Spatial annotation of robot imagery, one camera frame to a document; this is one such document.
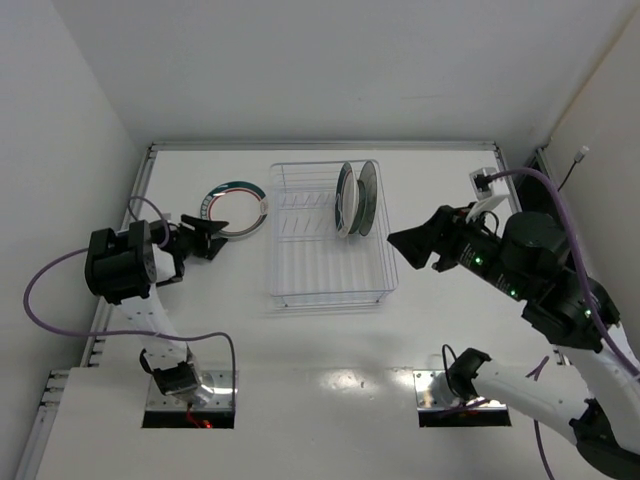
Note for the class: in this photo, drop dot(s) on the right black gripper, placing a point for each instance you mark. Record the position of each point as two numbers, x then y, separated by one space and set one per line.
441 240

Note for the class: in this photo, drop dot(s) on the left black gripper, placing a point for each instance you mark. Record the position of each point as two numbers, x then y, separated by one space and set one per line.
191 240

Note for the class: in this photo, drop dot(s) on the green-rimmed white plate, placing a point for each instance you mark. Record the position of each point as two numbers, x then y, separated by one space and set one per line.
241 204
346 200

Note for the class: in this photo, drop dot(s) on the white plate with black rings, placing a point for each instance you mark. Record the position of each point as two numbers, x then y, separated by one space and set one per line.
368 178

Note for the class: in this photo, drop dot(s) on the blue patterned small plate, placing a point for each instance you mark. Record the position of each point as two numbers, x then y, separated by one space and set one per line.
363 210

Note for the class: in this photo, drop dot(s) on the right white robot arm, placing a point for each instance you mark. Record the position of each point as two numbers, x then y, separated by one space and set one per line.
528 263

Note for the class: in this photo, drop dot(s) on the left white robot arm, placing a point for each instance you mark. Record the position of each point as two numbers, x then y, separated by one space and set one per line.
127 268

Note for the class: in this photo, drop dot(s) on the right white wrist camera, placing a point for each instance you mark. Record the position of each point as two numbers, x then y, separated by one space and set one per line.
489 193

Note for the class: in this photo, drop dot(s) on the clear wire dish rack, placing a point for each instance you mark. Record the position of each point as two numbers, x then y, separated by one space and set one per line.
312 267

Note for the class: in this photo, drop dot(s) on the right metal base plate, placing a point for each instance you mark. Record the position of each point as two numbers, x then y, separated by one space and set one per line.
433 396

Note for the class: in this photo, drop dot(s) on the metal base plate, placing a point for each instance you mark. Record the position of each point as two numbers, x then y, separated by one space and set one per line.
433 396
214 395

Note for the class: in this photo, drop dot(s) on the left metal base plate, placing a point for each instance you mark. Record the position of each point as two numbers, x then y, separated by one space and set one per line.
214 395

